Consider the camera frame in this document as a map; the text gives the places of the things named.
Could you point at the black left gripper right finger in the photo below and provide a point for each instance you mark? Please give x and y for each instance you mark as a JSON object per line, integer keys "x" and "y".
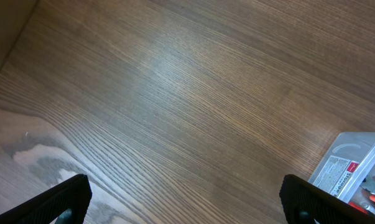
{"x": 303, "y": 202}

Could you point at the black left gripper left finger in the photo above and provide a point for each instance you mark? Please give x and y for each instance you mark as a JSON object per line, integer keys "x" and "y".
{"x": 66, "y": 202}

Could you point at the black red handle screwdriver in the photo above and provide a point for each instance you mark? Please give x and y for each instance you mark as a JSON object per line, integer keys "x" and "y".
{"x": 358, "y": 207}

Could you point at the clear plastic container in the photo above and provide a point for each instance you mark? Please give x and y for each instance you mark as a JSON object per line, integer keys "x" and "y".
{"x": 348, "y": 161}

